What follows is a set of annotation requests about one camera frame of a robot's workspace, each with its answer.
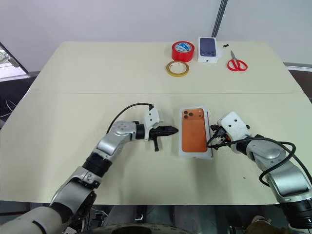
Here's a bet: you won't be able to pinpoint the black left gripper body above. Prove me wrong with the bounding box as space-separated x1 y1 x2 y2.
147 126 162 153

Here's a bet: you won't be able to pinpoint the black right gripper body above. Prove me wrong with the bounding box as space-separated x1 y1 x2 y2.
214 126 231 146

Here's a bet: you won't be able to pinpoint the orange smartphone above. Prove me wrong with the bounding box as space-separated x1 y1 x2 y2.
180 107 208 153

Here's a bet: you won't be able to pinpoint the orange phone box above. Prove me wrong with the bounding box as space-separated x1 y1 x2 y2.
178 108 215 160

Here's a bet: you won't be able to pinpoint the white box with blue phone print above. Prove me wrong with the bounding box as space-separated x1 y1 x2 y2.
197 36 219 65

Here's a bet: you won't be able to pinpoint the yellow tape roll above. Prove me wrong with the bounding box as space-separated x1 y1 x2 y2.
166 60 191 78

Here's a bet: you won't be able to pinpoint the red tape roll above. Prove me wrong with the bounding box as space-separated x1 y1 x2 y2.
171 41 195 63

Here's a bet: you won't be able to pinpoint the brown rounded shape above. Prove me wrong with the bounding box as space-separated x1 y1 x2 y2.
245 215 291 234

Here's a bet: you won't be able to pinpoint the pale grey robot torso shell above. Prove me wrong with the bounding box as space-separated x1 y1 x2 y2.
0 206 63 234

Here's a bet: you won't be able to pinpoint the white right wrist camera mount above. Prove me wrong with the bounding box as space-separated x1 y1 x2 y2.
217 112 253 153

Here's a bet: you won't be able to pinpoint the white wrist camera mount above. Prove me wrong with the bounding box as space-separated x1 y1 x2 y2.
217 112 253 153
144 106 163 142

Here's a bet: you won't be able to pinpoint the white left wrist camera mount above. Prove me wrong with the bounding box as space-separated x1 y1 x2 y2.
144 106 163 142

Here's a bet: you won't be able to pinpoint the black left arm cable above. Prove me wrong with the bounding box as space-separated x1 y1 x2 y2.
106 103 155 135

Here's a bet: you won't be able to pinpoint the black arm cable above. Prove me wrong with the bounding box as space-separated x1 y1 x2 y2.
206 135 312 186
106 103 155 135

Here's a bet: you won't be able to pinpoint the red handled scissors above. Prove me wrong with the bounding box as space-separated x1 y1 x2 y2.
227 50 249 72

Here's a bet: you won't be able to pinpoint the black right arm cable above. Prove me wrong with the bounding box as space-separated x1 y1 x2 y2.
206 135 312 186

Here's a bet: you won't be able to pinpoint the black wall strip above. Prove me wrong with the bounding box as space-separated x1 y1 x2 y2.
211 0 229 38

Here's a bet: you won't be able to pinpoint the dark window frame bar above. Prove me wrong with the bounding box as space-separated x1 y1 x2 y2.
0 41 29 77

